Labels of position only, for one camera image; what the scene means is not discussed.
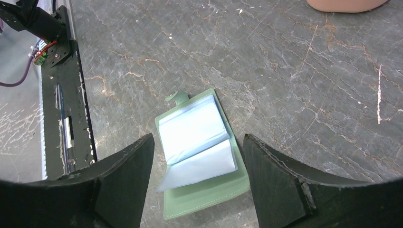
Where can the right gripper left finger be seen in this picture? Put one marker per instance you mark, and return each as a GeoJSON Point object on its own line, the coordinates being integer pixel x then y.
{"type": "Point", "coordinates": [109, 193]}

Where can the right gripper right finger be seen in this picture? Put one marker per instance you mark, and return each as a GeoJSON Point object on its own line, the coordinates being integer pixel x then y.
{"type": "Point", "coordinates": [290, 194]}

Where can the green card holder wallet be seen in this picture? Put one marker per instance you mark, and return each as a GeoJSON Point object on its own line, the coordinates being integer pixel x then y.
{"type": "Point", "coordinates": [204, 163]}

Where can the pink oval card tray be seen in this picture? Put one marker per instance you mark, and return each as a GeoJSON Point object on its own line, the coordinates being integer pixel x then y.
{"type": "Point", "coordinates": [345, 6]}

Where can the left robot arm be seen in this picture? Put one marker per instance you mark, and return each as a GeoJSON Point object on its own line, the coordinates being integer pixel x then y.
{"type": "Point", "coordinates": [26, 15]}

